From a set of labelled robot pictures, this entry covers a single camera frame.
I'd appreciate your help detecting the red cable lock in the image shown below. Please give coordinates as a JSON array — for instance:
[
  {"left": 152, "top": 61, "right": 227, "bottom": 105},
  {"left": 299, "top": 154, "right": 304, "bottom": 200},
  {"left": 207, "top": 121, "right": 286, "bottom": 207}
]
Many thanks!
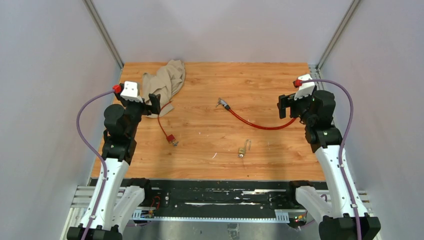
[{"left": 215, "top": 97, "right": 297, "bottom": 131}]

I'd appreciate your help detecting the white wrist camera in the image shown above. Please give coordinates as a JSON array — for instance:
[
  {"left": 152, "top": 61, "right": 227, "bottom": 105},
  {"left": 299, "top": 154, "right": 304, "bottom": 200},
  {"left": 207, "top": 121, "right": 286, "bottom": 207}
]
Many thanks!
[
  {"left": 112, "top": 81, "right": 143, "bottom": 103},
  {"left": 293, "top": 74, "right": 316, "bottom": 101}
]

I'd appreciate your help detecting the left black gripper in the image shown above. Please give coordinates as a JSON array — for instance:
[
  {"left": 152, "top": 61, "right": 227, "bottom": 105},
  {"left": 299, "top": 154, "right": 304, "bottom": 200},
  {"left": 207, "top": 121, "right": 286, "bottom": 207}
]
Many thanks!
[{"left": 114, "top": 92, "right": 160, "bottom": 138}]

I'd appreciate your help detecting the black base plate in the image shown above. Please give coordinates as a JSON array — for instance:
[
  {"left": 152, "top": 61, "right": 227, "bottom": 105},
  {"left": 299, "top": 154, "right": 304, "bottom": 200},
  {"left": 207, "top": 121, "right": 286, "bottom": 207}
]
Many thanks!
[{"left": 139, "top": 179, "right": 307, "bottom": 222}]

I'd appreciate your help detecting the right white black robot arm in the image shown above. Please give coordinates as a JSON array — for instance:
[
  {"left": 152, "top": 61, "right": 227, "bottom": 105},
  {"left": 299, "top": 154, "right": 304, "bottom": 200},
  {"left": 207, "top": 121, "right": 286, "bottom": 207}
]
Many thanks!
[{"left": 277, "top": 90, "right": 381, "bottom": 240}]

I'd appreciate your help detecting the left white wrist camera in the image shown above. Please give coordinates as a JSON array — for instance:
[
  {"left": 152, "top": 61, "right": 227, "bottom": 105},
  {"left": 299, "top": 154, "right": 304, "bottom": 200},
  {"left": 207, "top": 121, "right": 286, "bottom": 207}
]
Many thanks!
[{"left": 112, "top": 81, "right": 143, "bottom": 103}]

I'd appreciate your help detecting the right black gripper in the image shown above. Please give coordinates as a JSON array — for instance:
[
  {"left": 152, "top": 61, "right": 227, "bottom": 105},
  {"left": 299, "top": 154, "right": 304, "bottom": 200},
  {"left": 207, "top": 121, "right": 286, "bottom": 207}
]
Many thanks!
[{"left": 277, "top": 90, "right": 315, "bottom": 126}]

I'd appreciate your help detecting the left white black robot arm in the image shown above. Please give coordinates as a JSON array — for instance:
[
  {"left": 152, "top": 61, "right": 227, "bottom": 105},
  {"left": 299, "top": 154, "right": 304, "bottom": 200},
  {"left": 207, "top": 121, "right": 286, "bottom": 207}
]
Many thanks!
[{"left": 66, "top": 92, "right": 160, "bottom": 240}]

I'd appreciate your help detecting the brass padlock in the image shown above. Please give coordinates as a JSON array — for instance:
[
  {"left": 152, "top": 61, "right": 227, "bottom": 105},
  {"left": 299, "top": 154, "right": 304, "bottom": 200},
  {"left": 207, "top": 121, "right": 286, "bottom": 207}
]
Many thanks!
[{"left": 237, "top": 139, "right": 252, "bottom": 158}]

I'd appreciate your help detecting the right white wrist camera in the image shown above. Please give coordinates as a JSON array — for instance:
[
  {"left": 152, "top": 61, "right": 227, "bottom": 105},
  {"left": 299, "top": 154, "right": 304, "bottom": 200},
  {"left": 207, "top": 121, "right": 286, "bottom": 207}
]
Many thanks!
[{"left": 293, "top": 74, "right": 316, "bottom": 101}]

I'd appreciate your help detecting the beige cloth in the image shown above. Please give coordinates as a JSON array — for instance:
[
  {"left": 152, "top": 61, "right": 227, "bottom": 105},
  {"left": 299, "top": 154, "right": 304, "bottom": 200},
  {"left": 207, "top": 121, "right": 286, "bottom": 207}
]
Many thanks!
[{"left": 141, "top": 60, "right": 186, "bottom": 117}]

